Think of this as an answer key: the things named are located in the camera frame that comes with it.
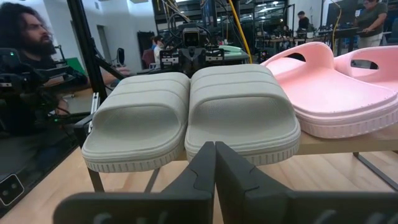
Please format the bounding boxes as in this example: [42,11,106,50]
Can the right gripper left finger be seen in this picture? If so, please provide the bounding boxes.
[52,141,217,224]

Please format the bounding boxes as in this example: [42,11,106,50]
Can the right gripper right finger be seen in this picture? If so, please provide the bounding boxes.
[216,141,398,224]

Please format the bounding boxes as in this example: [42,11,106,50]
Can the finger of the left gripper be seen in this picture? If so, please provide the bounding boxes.
[183,55,193,77]
[192,55,203,77]

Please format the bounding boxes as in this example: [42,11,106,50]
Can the grey rubber slide sandal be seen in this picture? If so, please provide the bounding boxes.
[81,72,191,174]
[185,64,302,166]

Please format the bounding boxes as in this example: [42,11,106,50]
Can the pink rubber slide sandal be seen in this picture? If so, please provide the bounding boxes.
[334,45,398,93]
[260,42,398,139]

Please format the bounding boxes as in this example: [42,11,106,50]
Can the person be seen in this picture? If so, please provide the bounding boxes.
[297,11,311,32]
[354,0,389,49]
[151,35,165,66]
[0,1,131,138]

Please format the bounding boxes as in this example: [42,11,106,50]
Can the black side desk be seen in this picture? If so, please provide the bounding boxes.
[223,51,251,65]

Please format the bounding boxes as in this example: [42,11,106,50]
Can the green panel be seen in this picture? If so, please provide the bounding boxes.
[67,57,86,75]

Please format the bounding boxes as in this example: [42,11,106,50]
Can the black workbench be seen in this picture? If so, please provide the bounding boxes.
[310,27,392,57]

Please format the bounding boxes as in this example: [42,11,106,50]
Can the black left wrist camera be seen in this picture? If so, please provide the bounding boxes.
[182,26,201,47]

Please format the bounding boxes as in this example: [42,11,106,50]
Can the wooden shelf with black frame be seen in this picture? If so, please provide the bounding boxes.
[86,123,398,194]

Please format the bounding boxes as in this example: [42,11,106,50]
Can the black aluminium rig frame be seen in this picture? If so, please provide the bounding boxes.
[67,0,125,147]

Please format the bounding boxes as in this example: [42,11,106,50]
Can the yellow hanging cable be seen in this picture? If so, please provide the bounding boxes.
[331,7,343,54]

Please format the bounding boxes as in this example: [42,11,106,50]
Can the black depth camera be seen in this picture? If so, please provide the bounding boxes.
[0,173,25,207]

